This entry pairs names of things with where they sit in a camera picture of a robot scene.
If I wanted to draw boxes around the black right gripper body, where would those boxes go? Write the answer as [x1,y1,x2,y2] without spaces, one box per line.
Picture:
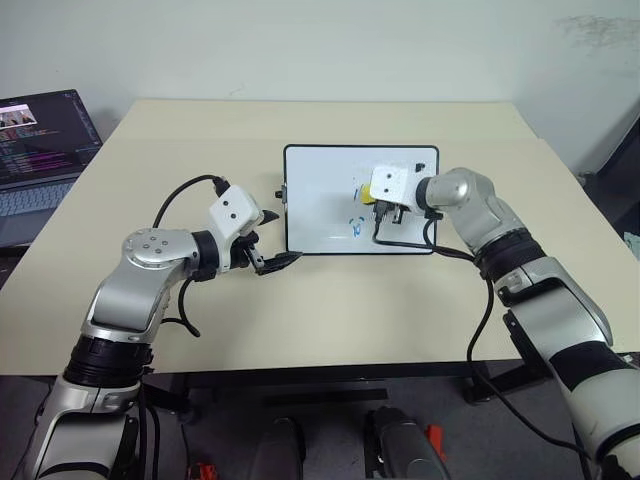
[384,202,410,227]

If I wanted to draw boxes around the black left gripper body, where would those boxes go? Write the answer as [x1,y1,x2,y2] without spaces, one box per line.
[227,227,266,275]

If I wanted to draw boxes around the small black-framed whiteboard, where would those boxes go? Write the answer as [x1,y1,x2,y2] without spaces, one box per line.
[273,143,442,257]

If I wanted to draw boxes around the dark rounded shape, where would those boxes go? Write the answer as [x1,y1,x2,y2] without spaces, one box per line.
[363,405,450,480]
[251,417,307,480]

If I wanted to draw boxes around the open grey laptop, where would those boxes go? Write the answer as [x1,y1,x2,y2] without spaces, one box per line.
[0,89,104,249]

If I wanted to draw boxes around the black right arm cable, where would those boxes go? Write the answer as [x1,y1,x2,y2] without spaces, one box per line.
[371,199,604,480]

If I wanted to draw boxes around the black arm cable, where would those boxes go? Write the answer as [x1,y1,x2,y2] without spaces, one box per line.
[142,174,231,480]
[371,199,604,480]

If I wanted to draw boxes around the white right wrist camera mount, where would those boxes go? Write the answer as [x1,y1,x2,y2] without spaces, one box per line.
[369,161,420,210]

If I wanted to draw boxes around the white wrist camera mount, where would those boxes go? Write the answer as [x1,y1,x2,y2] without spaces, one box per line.
[369,161,420,210]
[208,185,264,247]

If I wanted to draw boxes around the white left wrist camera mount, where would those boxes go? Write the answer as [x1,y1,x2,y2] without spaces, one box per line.
[208,185,264,247]

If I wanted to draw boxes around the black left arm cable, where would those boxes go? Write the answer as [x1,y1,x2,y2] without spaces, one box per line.
[142,174,231,480]

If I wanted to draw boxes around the black table frame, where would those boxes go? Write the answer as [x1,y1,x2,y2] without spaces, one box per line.
[143,360,552,414]

